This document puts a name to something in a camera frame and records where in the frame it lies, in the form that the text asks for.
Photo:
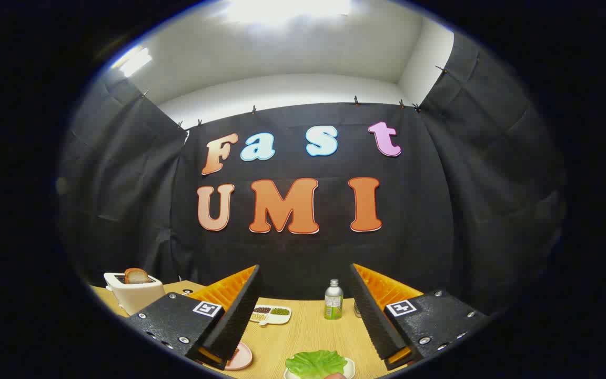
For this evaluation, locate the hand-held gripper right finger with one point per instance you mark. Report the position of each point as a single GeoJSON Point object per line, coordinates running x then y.
{"type": "Point", "coordinates": [374, 321]}

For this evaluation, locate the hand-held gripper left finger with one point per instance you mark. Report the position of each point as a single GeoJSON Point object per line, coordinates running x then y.
{"type": "Point", "coordinates": [232, 321]}

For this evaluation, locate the green lettuce leaf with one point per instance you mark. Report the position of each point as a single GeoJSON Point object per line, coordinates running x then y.
{"type": "Point", "coordinates": [314, 363]}

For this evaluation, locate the toasted bread slice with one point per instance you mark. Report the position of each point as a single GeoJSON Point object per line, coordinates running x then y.
{"type": "Point", "coordinates": [135, 276]}

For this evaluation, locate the heap of pale soybeans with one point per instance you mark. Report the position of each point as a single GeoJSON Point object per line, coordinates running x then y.
{"type": "Point", "coordinates": [258, 317]}

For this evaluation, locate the heap of dark red beans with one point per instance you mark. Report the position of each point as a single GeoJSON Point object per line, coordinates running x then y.
{"type": "Point", "coordinates": [263, 310]}

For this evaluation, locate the pink round plate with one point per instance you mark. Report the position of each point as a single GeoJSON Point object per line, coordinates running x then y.
{"type": "Point", "coordinates": [242, 359]}

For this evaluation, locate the white divided dish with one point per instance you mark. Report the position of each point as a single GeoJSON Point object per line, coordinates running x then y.
{"type": "Point", "coordinates": [271, 317]}

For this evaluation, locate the green label metal bottle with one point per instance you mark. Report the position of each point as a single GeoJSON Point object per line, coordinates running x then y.
{"type": "Point", "coordinates": [333, 302]}

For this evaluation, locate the heap of green beans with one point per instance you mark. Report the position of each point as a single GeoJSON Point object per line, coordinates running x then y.
{"type": "Point", "coordinates": [280, 311]}

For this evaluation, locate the white square plate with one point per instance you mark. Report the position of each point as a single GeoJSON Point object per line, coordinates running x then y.
{"type": "Point", "coordinates": [350, 368]}

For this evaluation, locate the black backdrop cloth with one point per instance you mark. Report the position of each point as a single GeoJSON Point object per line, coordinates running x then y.
{"type": "Point", "coordinates": [292, 252]}

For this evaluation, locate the white toaster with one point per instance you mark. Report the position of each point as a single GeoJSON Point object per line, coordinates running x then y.
{"type": "Point", "coordinates": [137, 297]}

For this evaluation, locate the bright ceiling light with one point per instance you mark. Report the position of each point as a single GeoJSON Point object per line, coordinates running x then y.
{"type": "Point", "coordinates": [134, 61]}

